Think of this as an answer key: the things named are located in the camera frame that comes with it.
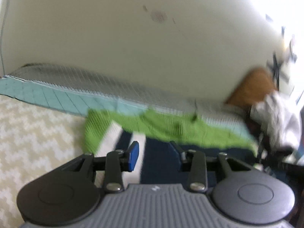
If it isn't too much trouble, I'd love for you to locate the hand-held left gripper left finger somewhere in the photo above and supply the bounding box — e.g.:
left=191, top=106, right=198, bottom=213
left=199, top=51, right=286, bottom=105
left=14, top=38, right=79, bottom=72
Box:
left=61, top=141, right=140, bottom=193

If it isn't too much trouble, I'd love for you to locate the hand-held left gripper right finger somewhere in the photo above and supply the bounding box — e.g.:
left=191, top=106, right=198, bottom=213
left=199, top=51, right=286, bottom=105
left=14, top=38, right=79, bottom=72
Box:
left=171, top=141, right=258, bottom=193

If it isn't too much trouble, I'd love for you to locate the green navy white knit sweater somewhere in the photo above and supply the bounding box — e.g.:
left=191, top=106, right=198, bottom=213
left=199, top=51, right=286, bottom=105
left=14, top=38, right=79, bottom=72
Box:
left=82, top=108, right=260, bottom=186

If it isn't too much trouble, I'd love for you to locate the white cloth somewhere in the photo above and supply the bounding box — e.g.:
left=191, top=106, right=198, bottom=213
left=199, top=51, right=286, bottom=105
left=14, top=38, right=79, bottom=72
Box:
left=249, top=91, right=302, bottom=148

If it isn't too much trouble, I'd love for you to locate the dark metal stand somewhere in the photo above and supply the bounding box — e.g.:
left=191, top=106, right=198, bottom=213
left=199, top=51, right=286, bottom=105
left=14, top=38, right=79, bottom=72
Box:
left=266, top=49, right=298, bottom=93

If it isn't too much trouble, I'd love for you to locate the teal grey quilted mattress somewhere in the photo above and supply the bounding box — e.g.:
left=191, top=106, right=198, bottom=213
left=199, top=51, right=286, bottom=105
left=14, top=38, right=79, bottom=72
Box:
left=0, top=63, right=256, bottom=143

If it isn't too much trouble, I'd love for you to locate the cream patterned blanket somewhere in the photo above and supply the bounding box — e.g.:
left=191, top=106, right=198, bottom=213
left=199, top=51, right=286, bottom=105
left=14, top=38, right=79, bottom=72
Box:
left=0, top=95, right=108, bottom=228

